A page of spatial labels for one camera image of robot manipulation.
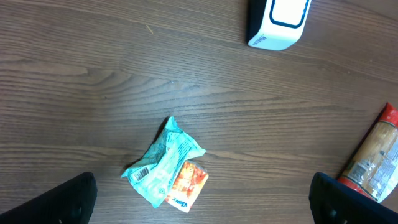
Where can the white barcode scanner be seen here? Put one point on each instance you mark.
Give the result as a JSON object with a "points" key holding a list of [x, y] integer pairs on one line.
{"points": [[276, 24]]}

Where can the orange brown snack packet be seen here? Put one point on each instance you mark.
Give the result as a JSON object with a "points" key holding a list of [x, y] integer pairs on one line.
{"points": [[372, 171]]}

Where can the teal snack pouch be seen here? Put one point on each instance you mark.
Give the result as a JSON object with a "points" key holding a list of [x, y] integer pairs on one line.
{"points": [[154, 174]]}

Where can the small orange box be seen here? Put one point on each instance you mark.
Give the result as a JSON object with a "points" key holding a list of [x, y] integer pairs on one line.
{"points": [[187, 186]]}

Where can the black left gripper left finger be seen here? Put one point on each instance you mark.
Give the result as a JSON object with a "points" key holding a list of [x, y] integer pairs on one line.
{"points": [[71, 202]]}

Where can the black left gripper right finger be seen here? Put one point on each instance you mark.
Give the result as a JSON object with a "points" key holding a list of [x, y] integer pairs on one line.
{"points": [[332, 202]]}

